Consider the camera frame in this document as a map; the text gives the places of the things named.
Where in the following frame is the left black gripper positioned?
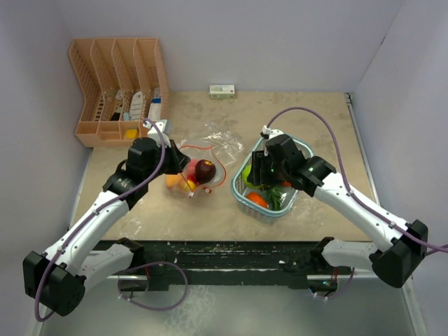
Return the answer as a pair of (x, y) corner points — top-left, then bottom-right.
(143, 139), (190, 182)

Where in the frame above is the green lime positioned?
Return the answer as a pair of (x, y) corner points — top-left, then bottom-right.
(242, 164), (262, 189)

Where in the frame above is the yellow peach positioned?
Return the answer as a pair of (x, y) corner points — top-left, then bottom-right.
(165, 174), (186, 192)

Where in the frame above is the dark purple fruit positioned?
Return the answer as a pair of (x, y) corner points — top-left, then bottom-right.
(195, 160), (216, 184)

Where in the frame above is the clear orange-zip bag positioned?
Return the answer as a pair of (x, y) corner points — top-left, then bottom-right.
(165, 139), (227, 198)

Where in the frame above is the pink peach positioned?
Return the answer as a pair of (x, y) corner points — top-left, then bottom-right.
(187, 158), (198, 175)

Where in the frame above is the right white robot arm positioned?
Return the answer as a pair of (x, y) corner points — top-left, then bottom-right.
(248, 131), (428, 288)

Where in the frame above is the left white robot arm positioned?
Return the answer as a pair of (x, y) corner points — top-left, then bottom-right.
(22, 137), (190, 322)

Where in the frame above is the blue plastic basket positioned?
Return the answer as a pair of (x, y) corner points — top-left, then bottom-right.
(230, 137), (299, 223)

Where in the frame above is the yellow sponge block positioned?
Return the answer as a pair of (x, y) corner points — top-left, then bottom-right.
(125, 129), (139, 139)

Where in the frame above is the white blue bottle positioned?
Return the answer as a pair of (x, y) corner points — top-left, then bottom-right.
(148, 87), (162, 121)

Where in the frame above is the white pack in organizer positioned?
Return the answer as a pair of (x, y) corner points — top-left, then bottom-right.
(129, 91), (144, 121)

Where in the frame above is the small green white box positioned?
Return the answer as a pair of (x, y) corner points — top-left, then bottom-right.
(209, 84), (235, 99)

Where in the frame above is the orange file organizer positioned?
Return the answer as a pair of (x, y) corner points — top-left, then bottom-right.
(69, 38), (170, 148)

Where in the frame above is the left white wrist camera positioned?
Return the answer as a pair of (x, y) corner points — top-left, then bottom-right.
(143, 118), (172, 146)

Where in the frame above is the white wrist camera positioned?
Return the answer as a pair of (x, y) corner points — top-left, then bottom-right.
(260, 125), (284, 148)
(143, 118), (172, 146)

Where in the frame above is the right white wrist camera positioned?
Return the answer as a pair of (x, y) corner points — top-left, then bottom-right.
(260, 125), (284, 148)

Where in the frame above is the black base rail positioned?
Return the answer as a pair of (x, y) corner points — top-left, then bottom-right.
(113, 240), (351, 291)

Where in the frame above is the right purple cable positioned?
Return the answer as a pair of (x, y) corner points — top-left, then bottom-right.
(266, 106), (448, 302)

